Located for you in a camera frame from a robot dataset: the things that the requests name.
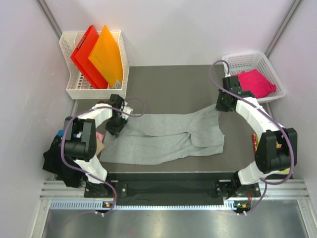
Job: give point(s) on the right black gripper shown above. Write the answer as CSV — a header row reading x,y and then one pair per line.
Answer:
x,y
219,107

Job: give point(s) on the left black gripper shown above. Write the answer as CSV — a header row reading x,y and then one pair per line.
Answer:
x,y
116,130

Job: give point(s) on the grey t shirt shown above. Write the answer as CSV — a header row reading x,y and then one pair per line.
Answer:
x,y
154,139

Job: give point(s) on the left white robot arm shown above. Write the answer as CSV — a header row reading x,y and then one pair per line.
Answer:
x,y
80,139

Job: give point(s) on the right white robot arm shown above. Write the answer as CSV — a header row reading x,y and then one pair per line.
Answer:
x,y
248,108

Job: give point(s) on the pink t shirt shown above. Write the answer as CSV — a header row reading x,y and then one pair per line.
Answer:
x,y
99,136

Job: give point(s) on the tan t shirt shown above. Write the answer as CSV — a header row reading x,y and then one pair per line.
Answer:
x,y
100,147

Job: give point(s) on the magenta t shirt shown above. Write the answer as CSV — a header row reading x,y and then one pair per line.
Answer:
x,y
256,83

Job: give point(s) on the white mesh basket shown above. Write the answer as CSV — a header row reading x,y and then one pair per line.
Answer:
x,y
239,62

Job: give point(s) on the green children's book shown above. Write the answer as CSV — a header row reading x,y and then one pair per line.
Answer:
x,y
255,141

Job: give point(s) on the white file organizer basket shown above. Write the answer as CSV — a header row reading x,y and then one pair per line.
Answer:
x,y
78,87

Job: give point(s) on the orange plastic folder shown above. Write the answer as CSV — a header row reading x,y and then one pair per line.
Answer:
x,y
106,58

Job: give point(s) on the black printed t shirt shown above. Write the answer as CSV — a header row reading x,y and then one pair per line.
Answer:
x,y
53,163

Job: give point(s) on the red plastic folder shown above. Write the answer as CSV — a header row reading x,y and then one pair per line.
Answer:
x,y
80,57

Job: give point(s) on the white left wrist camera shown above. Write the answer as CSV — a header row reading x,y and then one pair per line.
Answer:
x,y
126,110

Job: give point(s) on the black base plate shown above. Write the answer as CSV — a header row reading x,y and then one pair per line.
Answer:
x,y
172,189

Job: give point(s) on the aluminium frame rail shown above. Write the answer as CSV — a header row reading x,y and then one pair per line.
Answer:
x,y
61,197

